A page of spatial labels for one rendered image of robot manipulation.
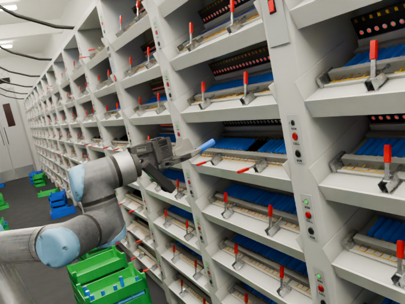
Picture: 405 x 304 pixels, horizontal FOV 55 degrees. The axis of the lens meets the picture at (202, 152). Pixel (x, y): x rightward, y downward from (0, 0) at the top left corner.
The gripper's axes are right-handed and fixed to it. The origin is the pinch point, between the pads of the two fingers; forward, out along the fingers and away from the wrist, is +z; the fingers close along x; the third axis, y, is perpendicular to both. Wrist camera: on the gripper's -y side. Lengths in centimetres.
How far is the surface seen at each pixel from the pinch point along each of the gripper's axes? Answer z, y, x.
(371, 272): 13, -30, -46
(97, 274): -24, -69, 112
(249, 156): 16.9, -6.5, -1.5
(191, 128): 16.4, 3.0, 34.8
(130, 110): 16, 14, 104
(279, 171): 14.8, -9.1, -18.1
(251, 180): 13.2, -12.9, -5.3
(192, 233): 16, -48, 60
